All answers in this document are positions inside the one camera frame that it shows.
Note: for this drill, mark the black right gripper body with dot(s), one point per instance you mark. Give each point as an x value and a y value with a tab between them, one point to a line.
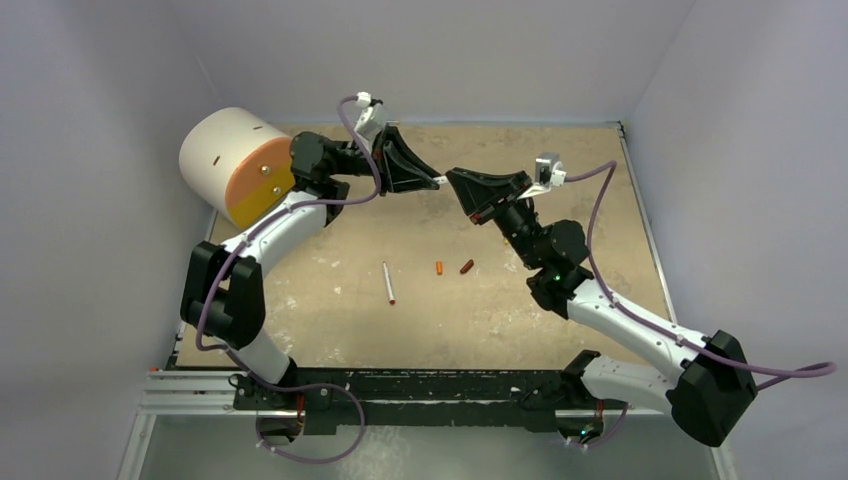
501	201

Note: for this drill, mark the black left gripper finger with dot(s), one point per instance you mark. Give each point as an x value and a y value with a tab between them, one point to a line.
407	183
411	160

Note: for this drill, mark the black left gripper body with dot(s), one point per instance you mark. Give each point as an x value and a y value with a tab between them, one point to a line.
386	170

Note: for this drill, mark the white pen red tip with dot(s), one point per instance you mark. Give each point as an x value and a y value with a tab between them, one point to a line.
388	284

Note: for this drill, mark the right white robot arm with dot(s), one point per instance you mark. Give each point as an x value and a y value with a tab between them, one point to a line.
701	381

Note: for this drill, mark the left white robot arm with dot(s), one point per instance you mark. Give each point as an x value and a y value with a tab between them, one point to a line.
223	297

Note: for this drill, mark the brown pen cap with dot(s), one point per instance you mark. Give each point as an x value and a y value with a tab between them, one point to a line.
467	267

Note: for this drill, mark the round cream drawer cabinet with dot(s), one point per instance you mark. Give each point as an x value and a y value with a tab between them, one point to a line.
221	159

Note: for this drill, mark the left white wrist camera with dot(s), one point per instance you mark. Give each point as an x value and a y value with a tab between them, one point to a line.
372	118

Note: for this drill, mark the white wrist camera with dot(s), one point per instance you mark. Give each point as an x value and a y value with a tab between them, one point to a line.
548	173
372	118

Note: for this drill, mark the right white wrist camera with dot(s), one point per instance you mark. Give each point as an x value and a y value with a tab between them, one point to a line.
548	173

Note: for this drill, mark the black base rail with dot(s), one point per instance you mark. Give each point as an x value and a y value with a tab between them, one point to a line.
317	401

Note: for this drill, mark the aluminium frame rail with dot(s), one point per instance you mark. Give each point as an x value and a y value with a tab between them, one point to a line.
188	428

